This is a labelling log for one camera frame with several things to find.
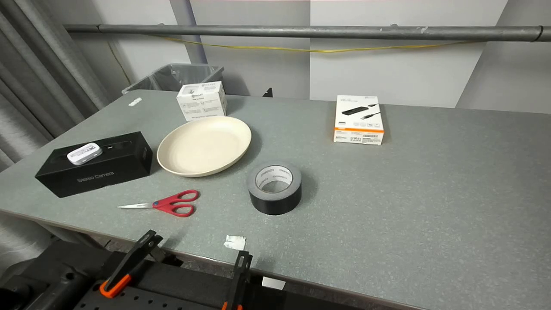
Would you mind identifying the black masking tape roll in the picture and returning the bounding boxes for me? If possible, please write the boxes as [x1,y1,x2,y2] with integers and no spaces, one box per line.
[248,162,304,215]

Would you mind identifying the cream round plate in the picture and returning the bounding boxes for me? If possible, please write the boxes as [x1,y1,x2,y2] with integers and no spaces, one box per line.
[157,117,254,177]

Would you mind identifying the white tape scrap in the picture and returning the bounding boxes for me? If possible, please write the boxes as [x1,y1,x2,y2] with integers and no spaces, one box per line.
[224,236,247,249]

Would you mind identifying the orange and white box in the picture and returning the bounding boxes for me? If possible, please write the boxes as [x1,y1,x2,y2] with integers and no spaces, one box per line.
[335,94,386,144]

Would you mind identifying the white cardboard box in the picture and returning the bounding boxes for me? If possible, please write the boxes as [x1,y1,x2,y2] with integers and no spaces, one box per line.
[176,81,228,120]

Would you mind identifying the right orange black clamp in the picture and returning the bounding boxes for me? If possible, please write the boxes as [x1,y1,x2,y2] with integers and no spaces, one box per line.
[221,249,254,310]

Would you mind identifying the orange black clamp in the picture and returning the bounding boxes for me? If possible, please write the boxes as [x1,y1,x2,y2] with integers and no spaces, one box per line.
[221,249,254,310]
[99,231,162,299]

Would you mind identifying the long black box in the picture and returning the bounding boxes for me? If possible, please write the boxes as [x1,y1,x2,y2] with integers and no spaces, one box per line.
[37,131,154,198]

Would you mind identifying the small white case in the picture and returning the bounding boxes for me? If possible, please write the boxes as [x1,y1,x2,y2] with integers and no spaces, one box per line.
[68,143,102,165]

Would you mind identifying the left orange black clamp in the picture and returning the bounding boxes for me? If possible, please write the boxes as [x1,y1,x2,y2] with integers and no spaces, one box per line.
[99,231,162,299]

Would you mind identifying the red handled scissors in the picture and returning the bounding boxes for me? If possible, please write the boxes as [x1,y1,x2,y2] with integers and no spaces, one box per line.
[121,189,200,217]

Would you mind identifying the grey metal rail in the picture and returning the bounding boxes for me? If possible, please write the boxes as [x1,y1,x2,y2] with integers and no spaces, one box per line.
[66,24,551,43]

